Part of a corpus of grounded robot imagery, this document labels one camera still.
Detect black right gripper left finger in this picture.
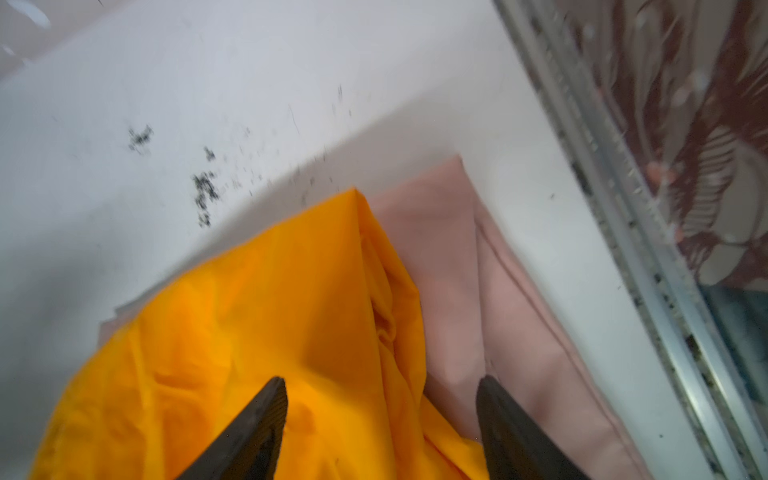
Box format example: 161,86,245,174
179,377,288,480

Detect pink shorts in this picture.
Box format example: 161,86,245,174
97,154,655,480

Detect orange shorts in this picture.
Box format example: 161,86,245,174
30,190,488,479

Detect aluminium corner frame post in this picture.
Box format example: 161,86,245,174
496,1,767,479

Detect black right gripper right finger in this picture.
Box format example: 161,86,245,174
475,375,588,480

